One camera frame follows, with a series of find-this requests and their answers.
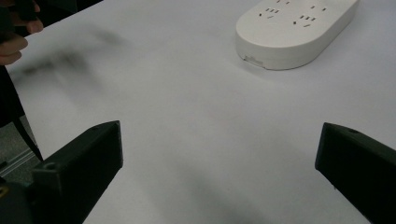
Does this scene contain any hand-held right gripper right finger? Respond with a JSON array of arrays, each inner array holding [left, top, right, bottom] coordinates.
[[314, 121, 396, 224]]

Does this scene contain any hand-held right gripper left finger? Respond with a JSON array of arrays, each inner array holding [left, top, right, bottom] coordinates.
[[30, 119, 124, 224]]

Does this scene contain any white power strip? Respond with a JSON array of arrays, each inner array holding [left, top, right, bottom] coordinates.
[[234, 0, 361, 71]]

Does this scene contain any black table leg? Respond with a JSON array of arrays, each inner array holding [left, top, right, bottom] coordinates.
[[0, 64, 45, 162]]

